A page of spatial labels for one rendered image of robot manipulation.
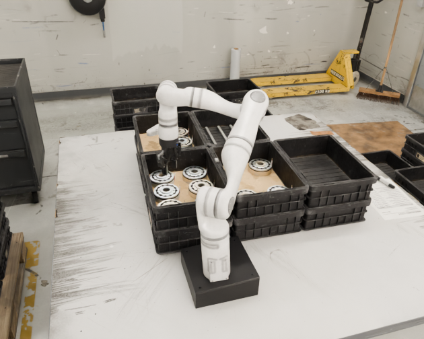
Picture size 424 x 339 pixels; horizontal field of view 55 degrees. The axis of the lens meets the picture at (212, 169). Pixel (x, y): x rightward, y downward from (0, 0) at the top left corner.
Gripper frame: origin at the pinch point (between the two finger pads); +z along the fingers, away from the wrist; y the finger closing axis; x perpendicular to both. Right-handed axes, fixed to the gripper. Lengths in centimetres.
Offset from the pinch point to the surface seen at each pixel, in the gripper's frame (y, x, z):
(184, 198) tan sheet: 0.0, -6.6, 12.3
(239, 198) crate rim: -0.1, -31.1, 3.0
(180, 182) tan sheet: 8.8, 1.3, 12.1
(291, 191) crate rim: 14.1, -45.5, 2.7
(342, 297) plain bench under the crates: -4, -74, 26
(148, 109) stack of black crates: 121, 107, 43
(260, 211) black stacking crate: 7.3, -36.9, 11.3
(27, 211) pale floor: 24, 143, 94
